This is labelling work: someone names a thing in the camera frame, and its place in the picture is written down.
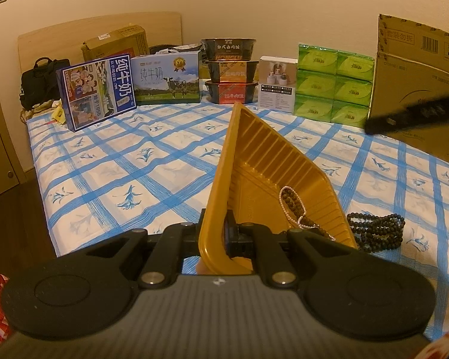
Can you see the beige cloth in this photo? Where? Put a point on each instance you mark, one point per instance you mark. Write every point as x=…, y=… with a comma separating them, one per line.
x=33, y=111

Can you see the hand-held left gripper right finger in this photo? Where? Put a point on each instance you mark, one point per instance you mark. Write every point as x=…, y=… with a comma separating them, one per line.
x=229, y=237

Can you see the yellow plastic tray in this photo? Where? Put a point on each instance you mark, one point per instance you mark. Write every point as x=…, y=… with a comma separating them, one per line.
x=254, y=164

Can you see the crumpled plastic bag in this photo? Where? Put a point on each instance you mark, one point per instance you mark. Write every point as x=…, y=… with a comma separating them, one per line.
x=176, y=48

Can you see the orange label instant rice bowl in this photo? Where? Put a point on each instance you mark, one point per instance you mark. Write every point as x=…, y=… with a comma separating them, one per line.
x=232, y=71

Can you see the yellow packet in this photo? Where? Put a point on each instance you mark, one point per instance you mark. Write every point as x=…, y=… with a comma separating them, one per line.
x=59, y=115

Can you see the stack of green tissue packs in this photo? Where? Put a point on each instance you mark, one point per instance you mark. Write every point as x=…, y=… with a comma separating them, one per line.
x=333, y=86

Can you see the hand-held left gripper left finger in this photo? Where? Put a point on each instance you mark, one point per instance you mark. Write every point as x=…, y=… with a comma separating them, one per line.
x=189, y=239

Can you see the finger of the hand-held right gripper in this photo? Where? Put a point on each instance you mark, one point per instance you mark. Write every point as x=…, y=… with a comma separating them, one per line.
x=415, y=114

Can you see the small brown cardboard box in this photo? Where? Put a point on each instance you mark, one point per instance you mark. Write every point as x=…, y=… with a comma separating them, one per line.
x=116, y=41

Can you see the blue milk carton box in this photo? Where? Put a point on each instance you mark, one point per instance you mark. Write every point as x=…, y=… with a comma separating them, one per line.
x=93, y=93

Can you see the large brown cardboard box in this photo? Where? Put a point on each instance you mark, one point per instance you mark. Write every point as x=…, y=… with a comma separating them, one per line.
x=415, y=74

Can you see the black instant rice bowl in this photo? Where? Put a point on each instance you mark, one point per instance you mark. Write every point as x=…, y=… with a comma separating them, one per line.
x=228, y=48

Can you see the cow print milk box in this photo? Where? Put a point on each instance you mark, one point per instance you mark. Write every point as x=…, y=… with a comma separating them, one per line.
x=164, y=78

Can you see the wooden headboard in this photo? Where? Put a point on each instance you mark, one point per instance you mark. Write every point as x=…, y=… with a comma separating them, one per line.
x=60, y=37

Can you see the black bag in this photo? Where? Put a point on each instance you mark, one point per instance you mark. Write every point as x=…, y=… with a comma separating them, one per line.
x=41, y=82

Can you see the white product box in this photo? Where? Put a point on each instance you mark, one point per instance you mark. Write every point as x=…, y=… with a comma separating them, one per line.
x=277, y=86

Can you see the blue checked bed sheet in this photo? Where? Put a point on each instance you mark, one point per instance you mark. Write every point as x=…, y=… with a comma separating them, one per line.
x=134, y=164

